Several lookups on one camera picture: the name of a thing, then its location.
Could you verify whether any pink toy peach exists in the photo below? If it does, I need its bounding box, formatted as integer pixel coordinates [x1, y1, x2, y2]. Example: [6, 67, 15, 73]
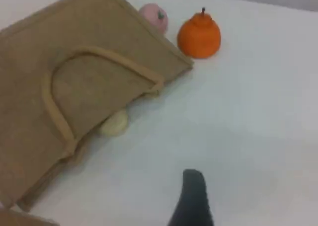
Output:
[138, 3, 169, 35]

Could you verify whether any round cream bun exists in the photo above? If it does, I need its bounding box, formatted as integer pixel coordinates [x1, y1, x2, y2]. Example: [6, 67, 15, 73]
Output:
[100, 109, 129, 137]

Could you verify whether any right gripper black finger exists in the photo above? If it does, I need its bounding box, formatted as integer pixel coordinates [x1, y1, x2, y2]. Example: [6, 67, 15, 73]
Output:
[167, 168, 215, 226]

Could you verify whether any orange toy tangerine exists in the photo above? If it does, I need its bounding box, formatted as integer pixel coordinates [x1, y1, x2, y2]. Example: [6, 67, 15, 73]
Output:
[177, 6, 222, 60]

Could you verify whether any brown jute tote bag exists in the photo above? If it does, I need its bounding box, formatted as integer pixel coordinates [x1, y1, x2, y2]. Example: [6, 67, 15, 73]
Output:
[0, 0, 195, 226]

